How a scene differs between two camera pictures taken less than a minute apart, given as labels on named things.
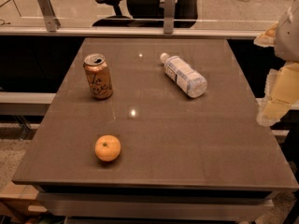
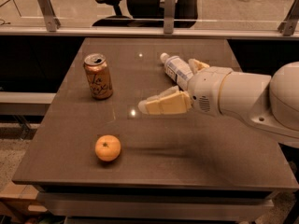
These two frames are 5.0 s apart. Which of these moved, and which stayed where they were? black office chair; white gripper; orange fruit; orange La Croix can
Moved: white gripper
Stayed: orange La Croix can; black office chair; orange fruit
